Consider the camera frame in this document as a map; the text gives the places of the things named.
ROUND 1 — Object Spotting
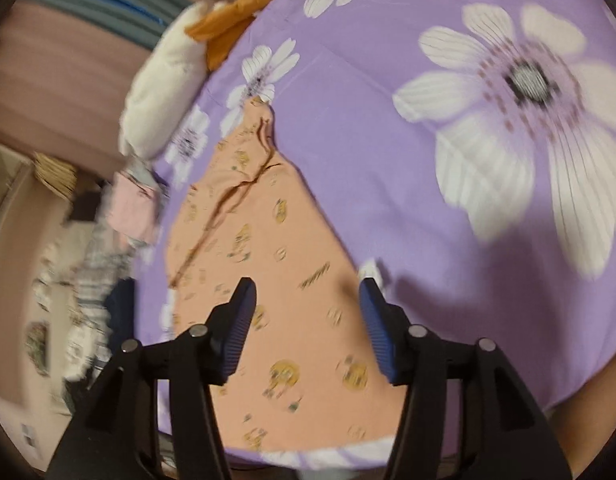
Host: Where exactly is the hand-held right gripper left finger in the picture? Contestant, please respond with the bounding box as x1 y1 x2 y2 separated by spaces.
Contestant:
46 276 259 480

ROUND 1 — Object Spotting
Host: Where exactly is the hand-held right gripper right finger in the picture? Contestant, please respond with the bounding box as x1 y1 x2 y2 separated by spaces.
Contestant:
358 276 574 480

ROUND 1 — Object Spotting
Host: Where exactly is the orange printed shirt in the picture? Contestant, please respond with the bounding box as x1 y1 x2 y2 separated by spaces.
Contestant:
163 96 413 453

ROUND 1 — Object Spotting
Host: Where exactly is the navy dark cloth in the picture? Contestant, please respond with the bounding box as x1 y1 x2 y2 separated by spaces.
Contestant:
104 277 138 341

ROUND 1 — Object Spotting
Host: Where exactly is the pink folded garment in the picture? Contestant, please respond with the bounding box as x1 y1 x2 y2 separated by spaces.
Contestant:
110 170 161 243

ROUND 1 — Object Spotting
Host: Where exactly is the purple floral blanket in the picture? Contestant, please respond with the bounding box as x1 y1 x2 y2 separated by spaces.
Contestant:
132 0 616 471

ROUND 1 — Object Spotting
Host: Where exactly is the pleated straw fan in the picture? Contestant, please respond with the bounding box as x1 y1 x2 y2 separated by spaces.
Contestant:
34 151 79 202

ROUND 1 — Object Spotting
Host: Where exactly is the white duck plush toy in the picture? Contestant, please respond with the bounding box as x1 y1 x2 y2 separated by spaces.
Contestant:
118 0 279 161

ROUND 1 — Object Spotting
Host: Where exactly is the pink curtain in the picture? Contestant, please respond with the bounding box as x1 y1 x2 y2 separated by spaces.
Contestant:
0 0 153 171

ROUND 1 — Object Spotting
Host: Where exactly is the teal curtain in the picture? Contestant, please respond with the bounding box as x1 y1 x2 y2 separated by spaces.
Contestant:
22 0 169 51

